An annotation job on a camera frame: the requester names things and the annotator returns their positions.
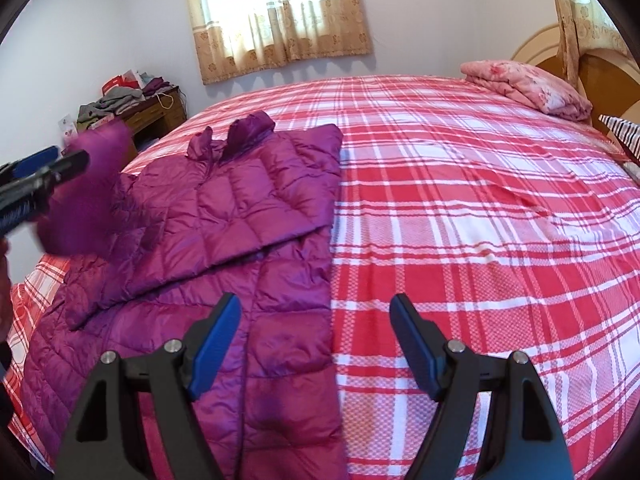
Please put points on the beige window curtain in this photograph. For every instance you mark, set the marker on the beige window curtain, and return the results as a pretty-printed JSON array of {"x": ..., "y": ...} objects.
[{"x": 320, "y": 25}]

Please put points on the grey clothes pile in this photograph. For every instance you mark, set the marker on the grey clothes pile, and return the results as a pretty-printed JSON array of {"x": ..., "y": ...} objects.
[{"x": 110, "y": 102}]

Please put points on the wooden bedside cabinet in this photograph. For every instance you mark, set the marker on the wooden bedside cabinet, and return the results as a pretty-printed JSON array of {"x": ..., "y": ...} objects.
[{"x": 150, "y": 120}]

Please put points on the red plaid bed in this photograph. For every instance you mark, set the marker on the red plaid bed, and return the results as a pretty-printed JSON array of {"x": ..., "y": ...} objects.
[{"x": 450, "y": 210}]

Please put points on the red box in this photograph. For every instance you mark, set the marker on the red box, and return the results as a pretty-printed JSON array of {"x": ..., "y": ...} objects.
[{"x": 117, "y": 82}]

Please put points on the striped pillow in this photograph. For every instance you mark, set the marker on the striped pillow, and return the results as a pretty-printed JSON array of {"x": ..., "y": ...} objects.
[{"x": 625, "y": 132}]

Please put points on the beige curtain beside headboard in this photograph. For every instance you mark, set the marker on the beige curtain beside headboard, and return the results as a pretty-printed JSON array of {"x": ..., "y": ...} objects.
[{"x": 585, "y": 10}]

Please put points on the purple quilted down jacket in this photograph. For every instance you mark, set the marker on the purple quilted down jacket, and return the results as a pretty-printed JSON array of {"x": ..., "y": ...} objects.
[{"x": 240, "y": 220}]

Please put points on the wooden headboard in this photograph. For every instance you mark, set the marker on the wooden headboard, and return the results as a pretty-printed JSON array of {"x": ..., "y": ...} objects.
[{"x": 600, "y": 75}]

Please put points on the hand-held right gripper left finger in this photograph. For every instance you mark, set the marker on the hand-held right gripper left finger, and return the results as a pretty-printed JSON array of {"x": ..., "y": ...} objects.
[{"x": 216, "y": 345}]

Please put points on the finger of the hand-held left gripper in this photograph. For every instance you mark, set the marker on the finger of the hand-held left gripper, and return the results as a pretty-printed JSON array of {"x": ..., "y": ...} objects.
[
  {"x": 30, "y": 159},
  {"x": 70, "y": 165}
]

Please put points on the pink patterned pillow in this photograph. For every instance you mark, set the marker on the pink patterned pillow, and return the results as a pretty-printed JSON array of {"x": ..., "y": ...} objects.
[{"x": 525, "y": 85}]

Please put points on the white bag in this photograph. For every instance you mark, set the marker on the white bag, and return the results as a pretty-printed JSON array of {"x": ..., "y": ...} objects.
[{"x": 69, "y": 130}]

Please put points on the purple folded clothes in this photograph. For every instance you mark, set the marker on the purple folded clothes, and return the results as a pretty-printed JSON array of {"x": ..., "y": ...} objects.
[{"x": 157, "y": 85}]

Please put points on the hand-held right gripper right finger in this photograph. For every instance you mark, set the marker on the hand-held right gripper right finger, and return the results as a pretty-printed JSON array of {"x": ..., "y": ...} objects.
[{"x": 414, "y": 345}]

